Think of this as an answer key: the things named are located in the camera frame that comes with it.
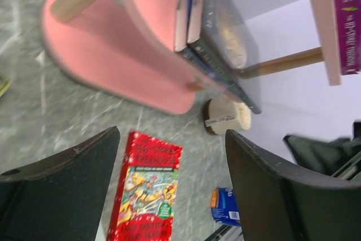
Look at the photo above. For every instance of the red book under green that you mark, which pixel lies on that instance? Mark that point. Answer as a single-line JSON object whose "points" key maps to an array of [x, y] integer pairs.
{"points": [[144, 203]]}

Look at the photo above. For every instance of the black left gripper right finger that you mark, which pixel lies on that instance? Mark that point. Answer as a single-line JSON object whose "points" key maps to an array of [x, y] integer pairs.
{"points": [[279, 200]]}

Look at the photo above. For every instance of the purple 117-storey treehouse book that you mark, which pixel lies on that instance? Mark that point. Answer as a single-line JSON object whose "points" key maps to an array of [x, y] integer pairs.
{"points": [[348, 29]]}

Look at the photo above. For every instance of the dark purple book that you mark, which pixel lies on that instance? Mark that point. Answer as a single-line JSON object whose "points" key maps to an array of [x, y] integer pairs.
{"points": [[188, 23]]}

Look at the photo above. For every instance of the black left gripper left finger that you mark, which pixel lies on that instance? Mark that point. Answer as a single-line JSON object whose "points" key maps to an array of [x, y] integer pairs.
{"points": [[62, 196]]}

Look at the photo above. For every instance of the pink three-tier shelf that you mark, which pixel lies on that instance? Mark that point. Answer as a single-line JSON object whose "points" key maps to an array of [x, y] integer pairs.
{"points": [[126, 48]]}

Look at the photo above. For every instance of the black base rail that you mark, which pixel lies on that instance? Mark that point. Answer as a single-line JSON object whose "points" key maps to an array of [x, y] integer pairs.
{"points": [[227, 233]]}

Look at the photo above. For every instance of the beige paper roll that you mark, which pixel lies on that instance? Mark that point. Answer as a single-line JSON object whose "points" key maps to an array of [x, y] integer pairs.
{"points": [[220, 114]]}

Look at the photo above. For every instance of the blue wrapped tissue roll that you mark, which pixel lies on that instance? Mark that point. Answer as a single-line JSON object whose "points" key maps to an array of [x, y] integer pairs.
{"points": [[224, 207]]}

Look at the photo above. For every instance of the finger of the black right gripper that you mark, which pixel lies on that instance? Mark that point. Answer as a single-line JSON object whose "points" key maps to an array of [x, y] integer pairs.
{"points": [[339, 158]]}

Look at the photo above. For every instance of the lime green comic book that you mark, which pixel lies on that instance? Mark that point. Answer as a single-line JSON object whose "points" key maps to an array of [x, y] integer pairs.
{"points": [[5, 83]]}

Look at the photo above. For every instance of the black Moon and Sixpence book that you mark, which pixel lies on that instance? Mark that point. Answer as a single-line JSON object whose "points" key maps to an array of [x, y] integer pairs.
{"points": [[225, 50]]}

